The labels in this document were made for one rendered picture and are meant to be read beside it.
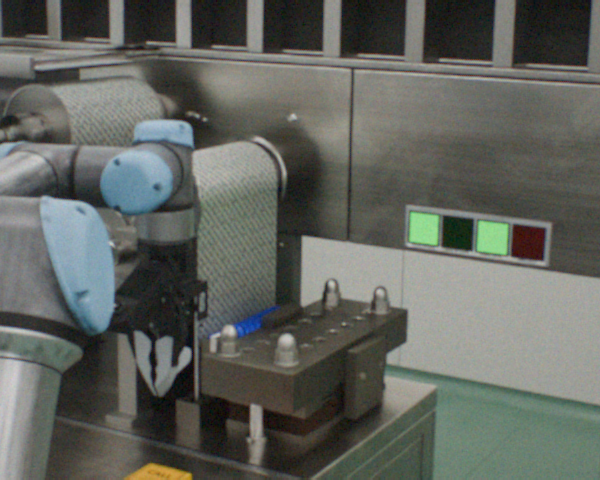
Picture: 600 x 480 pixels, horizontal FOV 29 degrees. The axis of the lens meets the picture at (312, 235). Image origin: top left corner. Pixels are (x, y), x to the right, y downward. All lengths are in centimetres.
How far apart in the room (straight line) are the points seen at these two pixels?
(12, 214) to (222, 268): 86
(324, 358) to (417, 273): 284
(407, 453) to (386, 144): 52
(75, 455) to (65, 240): 81
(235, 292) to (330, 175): 28
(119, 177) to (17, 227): 38
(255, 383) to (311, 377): 8
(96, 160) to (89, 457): 52
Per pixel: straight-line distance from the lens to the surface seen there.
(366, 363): 186
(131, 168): 137
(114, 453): 177
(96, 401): 197
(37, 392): 100
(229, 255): 186
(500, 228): 189
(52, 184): 139
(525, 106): 186
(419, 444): 203
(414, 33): 193
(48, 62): 194
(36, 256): 100
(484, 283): 449
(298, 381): 171
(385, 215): 197
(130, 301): 149
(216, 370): 176
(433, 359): 465
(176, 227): 150
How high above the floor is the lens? 160
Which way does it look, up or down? 13 degrees down
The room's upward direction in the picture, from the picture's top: 1 degrees clockwise
